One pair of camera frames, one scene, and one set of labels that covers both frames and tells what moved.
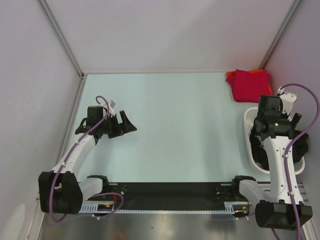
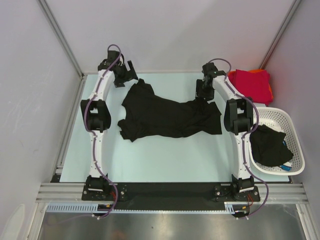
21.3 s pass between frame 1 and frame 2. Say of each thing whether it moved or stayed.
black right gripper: moved
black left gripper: moved
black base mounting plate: stayed
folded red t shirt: stayed
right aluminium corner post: stayed
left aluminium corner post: stayed
